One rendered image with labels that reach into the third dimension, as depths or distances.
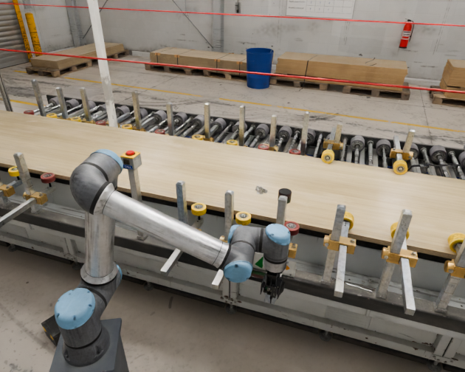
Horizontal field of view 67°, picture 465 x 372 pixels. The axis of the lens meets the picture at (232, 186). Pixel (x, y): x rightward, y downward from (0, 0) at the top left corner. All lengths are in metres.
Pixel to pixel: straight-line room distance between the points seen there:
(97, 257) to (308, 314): 1.38
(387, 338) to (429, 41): 6.97
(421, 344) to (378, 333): 0.24
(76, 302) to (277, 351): 1.30
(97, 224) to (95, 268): 0.23
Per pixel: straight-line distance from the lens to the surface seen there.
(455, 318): 1.91
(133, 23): 10.52
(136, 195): 1.88
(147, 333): 2.50
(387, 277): 1.76
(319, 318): 2.38
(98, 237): 1.45
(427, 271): 2.04
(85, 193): 1.17
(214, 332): 2.46
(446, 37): 8.62
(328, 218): 1.89
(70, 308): 1.56
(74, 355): 1.69
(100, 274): 1.61
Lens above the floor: 1.98
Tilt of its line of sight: 31 degrees down
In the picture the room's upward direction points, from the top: 1 degrees clockwise
